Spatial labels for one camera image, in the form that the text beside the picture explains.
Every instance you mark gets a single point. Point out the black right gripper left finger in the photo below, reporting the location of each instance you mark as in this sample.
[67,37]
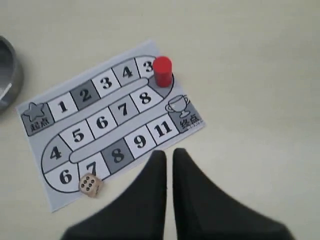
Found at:
[137,214]

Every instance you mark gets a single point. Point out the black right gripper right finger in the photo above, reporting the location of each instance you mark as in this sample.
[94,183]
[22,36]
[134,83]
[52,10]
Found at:
[203,211]

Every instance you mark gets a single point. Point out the wooden die black pips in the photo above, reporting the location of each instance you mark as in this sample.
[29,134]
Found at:
[90,185]

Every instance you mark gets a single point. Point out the red cylinder game piece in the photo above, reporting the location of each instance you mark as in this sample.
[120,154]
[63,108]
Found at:
[162,67]

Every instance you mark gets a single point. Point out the printed paper game board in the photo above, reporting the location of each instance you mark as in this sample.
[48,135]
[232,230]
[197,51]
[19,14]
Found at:
[104,122]

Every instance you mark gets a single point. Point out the round stainless steel bowl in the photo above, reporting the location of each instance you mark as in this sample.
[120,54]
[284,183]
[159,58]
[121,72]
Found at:
[11,74]

